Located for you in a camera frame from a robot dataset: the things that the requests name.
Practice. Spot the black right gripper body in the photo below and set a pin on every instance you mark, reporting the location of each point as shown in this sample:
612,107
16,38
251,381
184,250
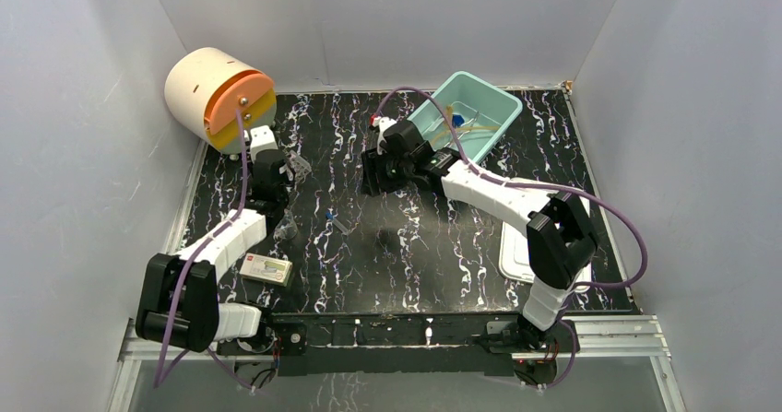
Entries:
392,174

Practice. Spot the amber rubber tube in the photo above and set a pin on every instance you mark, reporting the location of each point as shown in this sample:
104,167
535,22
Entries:
444,137

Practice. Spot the mint green plastic bin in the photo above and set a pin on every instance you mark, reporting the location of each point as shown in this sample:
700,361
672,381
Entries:
468,93

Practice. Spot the clear glass beaker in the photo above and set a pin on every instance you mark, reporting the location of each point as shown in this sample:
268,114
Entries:
287,228

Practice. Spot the white plastic bin lid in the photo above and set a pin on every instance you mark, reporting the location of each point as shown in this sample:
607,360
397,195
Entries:
513,259

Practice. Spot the white red slide box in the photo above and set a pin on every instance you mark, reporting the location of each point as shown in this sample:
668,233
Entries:
266,269

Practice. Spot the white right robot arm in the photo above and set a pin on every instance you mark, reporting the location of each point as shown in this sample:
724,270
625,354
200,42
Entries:
561,238

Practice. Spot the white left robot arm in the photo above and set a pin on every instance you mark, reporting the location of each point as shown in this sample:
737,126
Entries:
179,302

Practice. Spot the white orange cylinder drum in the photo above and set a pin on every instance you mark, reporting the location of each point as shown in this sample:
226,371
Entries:
208,89

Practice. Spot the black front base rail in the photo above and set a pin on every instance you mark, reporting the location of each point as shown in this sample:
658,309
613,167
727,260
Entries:
488,342

